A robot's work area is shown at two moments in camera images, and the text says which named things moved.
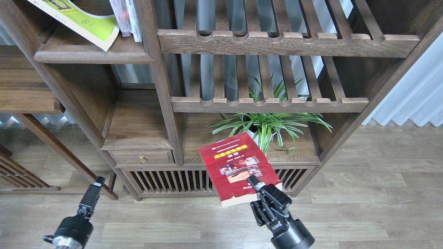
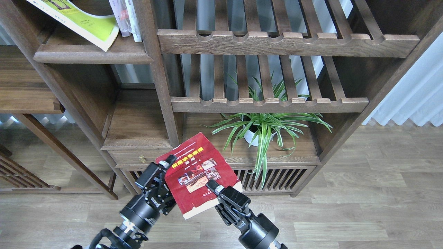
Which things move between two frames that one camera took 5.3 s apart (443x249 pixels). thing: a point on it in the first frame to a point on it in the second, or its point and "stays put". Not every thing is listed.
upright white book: x=134 y=21 stays put
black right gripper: x=288 y=233 to x=257 y=230
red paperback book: x=230 y=162 to x=197 y=164
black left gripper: x=73 y=231 to x=144 y=210
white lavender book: x=119 y=7 stays put
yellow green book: x=102 y=30 stays put
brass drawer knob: x=142 y=159 stays put
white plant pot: x=255 y=136 stays put
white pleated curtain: x=418 y=96 stays put
